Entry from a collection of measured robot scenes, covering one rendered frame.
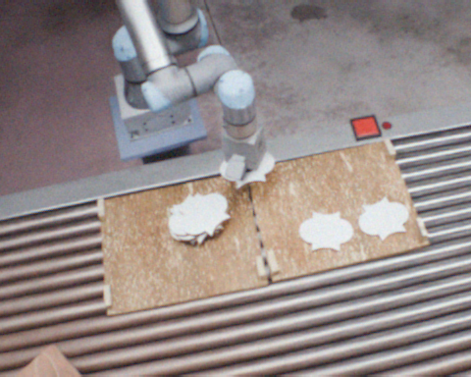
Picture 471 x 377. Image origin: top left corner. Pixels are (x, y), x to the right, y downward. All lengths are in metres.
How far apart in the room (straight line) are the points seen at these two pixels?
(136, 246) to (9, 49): 2.36
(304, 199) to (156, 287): 0.45
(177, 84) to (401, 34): 2.26
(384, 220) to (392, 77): 1.73
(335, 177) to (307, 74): 1.61
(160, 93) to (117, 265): 0.50
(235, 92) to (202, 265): 0.49
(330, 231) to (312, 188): 0.15
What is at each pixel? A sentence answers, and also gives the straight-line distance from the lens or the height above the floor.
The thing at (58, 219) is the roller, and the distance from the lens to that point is 1.94.
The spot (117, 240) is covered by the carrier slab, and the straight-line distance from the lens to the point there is 1.82.
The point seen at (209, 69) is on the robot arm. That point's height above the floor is 1.36.
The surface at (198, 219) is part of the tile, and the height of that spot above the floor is 1.00.
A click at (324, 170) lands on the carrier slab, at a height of 0.94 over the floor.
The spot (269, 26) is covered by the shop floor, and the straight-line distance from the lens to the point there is 3.68.
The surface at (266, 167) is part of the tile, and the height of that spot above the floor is 1.08.
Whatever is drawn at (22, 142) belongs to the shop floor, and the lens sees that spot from 3.46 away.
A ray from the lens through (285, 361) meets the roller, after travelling 1.62.
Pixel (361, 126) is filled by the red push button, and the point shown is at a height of 0.93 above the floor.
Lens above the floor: 2.44
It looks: 57 degrees down
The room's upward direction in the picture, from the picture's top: 4 degrees counter-clockwise
